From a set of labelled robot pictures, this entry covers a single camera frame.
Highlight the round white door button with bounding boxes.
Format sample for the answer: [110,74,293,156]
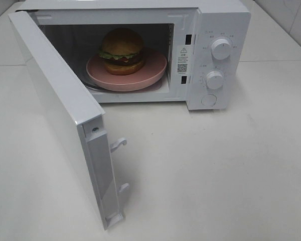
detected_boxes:
[201,94,217,107]

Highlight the pink round plate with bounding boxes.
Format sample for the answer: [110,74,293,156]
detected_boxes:
[86,48,167,92]

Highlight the white microwave oven body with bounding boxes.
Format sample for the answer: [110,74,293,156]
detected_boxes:
[15,1,251,110]

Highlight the white microwave door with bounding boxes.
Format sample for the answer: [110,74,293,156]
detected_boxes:
[9,11,129,229]

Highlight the burger with lettuce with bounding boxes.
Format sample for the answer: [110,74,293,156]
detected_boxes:
[98,28,144,75]

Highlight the white warning label sticker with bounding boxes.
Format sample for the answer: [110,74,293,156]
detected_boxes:
[175,45,192,74]

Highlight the glass microwave turntable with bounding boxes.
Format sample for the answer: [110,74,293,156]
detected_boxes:
[82,77,168,93]

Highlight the upper white power knob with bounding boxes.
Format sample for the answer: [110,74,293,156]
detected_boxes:
[210,36,232,60]

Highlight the lower white timer knob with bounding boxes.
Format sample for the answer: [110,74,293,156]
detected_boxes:
[205,70,224,90]

